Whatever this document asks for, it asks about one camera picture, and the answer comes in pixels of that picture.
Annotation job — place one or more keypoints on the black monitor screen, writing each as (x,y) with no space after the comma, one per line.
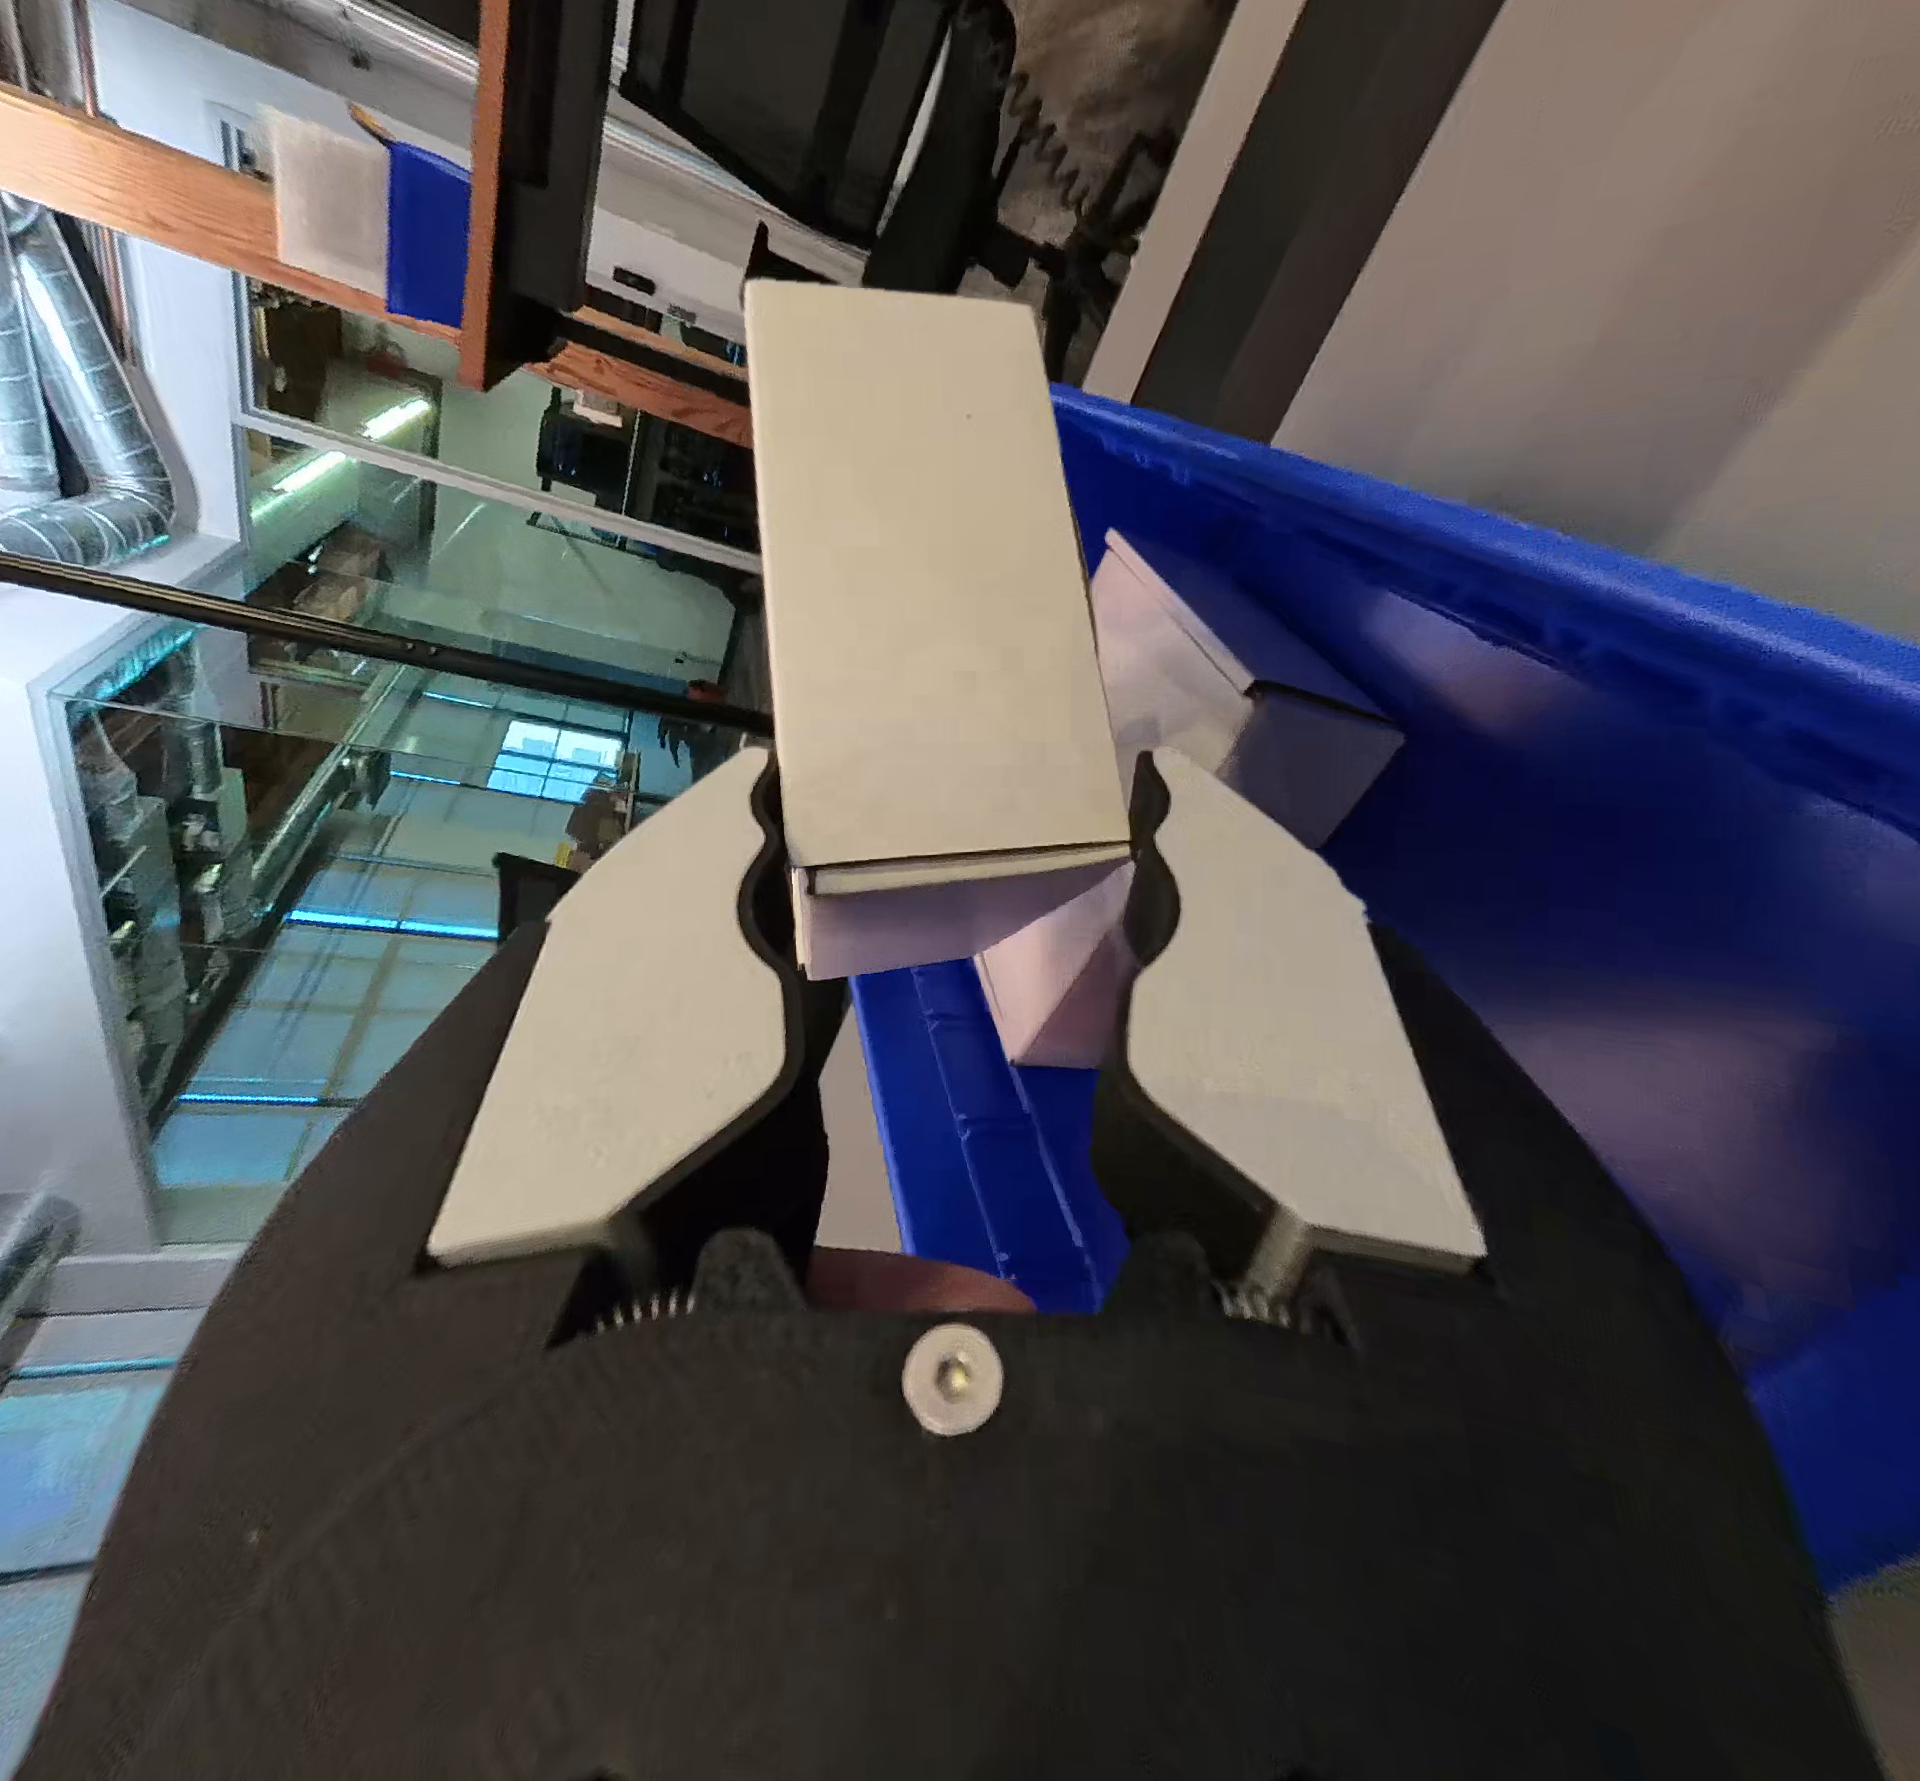
(794,26)

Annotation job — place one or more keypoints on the dark metal post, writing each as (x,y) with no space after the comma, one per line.
(1319,117)

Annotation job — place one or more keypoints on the wooden beam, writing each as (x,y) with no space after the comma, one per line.
(135,184)

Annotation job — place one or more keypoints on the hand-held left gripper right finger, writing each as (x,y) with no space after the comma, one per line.
(1291,1046)

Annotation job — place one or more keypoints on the small blue bin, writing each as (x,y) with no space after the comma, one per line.
(427,237)

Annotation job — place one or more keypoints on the thin black rod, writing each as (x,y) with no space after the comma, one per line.
(376,637)

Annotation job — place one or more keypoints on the blue plastic bin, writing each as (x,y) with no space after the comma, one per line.
(1621,821)

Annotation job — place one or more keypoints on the wood-edged black panel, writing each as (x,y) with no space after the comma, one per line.
(539,117)

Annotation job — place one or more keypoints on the silver ventilation duct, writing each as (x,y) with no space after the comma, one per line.
(83,387)

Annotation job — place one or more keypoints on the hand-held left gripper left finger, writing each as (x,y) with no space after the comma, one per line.
(615,1046)

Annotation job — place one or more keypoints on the white cardboard mailer box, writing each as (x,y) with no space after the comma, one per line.
(1059,985)
(931,581)
(1229,672)

